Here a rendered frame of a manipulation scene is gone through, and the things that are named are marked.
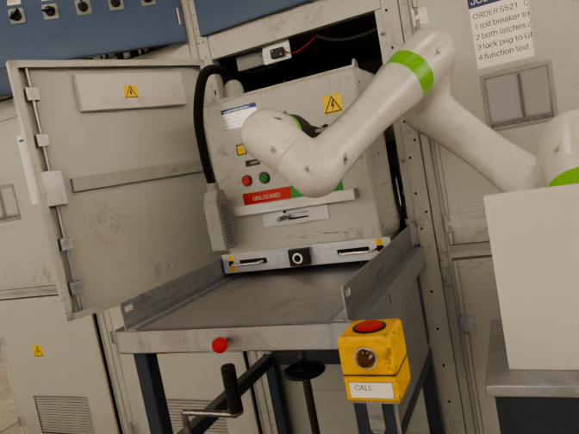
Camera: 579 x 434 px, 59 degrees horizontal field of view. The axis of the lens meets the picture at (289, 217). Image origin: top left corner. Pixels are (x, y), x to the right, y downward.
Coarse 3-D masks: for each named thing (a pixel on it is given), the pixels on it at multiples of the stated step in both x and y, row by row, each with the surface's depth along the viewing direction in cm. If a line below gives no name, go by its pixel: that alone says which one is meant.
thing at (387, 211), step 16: (368, 80) 149; (384, 144) 157; (368, 160) 139; (384, 160) 154; (384, 176) 152; (384, 192) 150; (384, 208) 147; (400, 208) 165; (384, 224) 145; (400, 224) 162
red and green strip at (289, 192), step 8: (256, 192) 154; (264, 192) 153; (272, 192) 152; (280, 192) 151; (288, 192) 150; (296, 192) 148; (248, 200) 155; (256, 200) 154; (264, 200) 153; (272, 200) 152
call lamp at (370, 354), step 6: (360, 348) 72; (366, 348) 72; (354, 354) 73; (360, 354) 72; (366, 354) 71; (372, 354) 72; (354, 360) 73; (360, 360) 71; (366, 360) 71; (372, 360) 71; (360, 366) 72; (366, 366) 71; (372, 366) 72
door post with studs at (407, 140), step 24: (384, 0) 151; (384, 24) 152; (384, 48) 154; (408, 144) 155; (408, 168) 156; (408, 192) 157; (408, 216) 159; (432, 240) 156; (432, 264) 158; (432, 288) 159; (456, 384) 160; (456, 408) 162; (456, 432) 163
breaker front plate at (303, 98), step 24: (336, 72) 138; (240, 96) 151; (264, 96) 148; (288, 96) 145; (312, 96) 142; (216, 120) 155; (312, 120) 143; (216, 144) 157; (216, 168) 158; (240, 168) 155; (264, 168) 152; (360, 168) 140; (240, 192) 156; (360, 192) 141; (240, 216) 157; (264, 216) 154; (312, 216) 148; (336, 216) 145; (360, 216) 142; (240, 240) 159; (264, 240) 155; (288, 240) 152; (312, 240) 149; (336, 240) 146
